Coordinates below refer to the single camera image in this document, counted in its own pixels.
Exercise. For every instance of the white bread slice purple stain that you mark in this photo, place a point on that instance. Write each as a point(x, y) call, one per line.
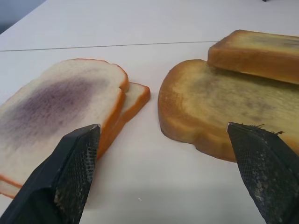
point(56, 109)

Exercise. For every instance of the large toasted bread slice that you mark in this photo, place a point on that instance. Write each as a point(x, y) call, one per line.
point(210, 105)

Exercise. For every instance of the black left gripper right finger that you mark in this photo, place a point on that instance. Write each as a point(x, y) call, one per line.
point(264, 168)

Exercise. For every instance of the thick toasted bread slice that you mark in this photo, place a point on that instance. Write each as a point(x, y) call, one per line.
point(254, 58)

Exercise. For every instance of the plain white bread slice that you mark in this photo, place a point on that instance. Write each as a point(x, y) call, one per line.
point(133, 98)

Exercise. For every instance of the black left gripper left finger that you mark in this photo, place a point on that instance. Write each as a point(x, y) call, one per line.
point(60, 172)

